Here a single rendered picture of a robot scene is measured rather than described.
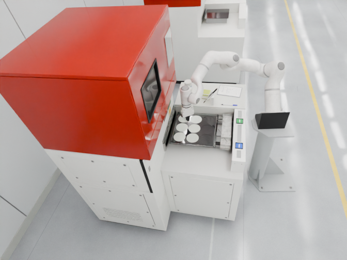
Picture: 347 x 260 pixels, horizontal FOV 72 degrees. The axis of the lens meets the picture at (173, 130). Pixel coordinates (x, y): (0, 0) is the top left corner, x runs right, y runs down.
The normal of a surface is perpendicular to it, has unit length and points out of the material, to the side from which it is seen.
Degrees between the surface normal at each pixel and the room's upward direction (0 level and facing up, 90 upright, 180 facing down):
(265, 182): 0
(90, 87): 90
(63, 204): 0
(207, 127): 0
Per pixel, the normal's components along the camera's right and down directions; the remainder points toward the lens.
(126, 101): -0.20, 0.73
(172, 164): -0.10, -0.68
